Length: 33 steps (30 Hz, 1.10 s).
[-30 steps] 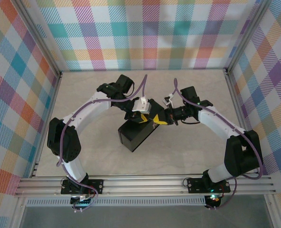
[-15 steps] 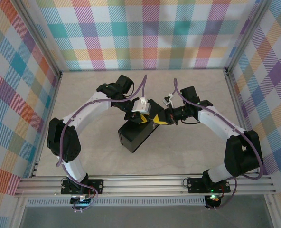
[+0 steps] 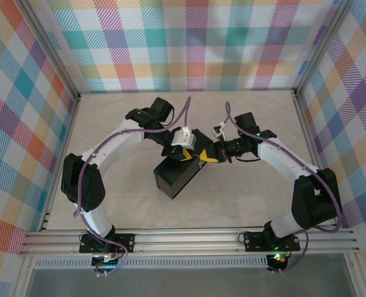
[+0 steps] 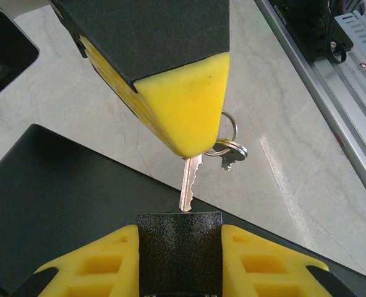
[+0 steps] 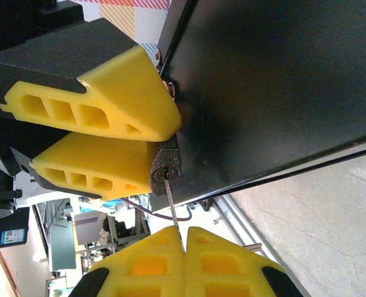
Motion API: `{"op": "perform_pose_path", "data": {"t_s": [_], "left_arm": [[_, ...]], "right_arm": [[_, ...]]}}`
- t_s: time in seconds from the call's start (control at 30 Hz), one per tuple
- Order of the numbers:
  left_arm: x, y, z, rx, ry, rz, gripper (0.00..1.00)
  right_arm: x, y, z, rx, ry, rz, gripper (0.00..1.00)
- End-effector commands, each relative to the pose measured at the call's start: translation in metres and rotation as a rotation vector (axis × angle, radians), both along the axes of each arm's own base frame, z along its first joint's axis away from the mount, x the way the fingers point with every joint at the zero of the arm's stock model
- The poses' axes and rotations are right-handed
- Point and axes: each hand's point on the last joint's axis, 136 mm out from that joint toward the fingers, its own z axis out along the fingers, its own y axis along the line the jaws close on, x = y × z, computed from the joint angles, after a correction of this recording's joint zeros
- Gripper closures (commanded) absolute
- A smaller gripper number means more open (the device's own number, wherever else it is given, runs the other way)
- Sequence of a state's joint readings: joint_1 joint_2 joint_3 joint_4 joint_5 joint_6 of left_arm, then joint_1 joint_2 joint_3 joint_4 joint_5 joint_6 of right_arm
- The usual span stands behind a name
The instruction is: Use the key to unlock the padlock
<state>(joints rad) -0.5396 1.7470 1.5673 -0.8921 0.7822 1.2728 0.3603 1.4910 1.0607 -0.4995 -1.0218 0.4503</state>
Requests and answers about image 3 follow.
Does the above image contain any black box with painted lid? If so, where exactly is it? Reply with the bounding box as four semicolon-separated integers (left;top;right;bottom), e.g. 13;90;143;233
153;156;208;201

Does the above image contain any electronics board with orange connector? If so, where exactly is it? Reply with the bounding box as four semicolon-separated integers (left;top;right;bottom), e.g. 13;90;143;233
268;252;291;275

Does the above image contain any electronics board with white connector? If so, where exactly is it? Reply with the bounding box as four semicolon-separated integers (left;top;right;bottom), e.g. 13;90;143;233
91;253;124;278

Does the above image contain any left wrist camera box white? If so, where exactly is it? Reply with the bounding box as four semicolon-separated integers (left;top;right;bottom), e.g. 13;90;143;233
170;126;197;149

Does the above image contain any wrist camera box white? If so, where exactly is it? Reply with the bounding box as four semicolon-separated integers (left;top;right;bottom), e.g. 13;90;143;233
170;126;197;149
212;121;228;137

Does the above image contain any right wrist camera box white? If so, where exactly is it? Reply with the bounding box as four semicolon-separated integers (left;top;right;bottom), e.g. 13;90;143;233
212;121;228;137

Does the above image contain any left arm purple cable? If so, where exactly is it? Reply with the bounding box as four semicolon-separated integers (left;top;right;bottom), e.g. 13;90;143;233
74;96;192;278

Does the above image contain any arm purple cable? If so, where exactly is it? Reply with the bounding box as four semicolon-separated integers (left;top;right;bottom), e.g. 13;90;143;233
74;96;192;278
225;101;344;275

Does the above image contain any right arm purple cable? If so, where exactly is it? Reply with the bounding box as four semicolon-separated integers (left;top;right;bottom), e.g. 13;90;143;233
225;101;344;275

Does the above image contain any aluminium table side rail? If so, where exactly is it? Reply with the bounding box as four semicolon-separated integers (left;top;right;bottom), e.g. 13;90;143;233
292;88;340;230
37;92;82;233

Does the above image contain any long aluminium mounting rail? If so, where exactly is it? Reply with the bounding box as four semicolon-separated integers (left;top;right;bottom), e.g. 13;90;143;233
19;227;362;257

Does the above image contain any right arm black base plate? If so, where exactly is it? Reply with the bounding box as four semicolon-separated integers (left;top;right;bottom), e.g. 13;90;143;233
243;230;300;252

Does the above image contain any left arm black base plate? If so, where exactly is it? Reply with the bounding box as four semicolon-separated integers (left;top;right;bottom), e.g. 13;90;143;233
79;233;135;254

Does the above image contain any white slotted cable duct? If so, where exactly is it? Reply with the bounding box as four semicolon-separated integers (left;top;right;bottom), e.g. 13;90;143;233
34;256;269;269

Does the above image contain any aluminium frame post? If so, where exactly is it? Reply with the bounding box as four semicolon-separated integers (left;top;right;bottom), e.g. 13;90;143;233
294;0;349;97
17;0;82;101

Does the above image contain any aluminium frame leg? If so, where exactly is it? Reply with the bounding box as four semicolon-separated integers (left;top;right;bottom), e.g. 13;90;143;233
12;256;37;297
345;252;366;297

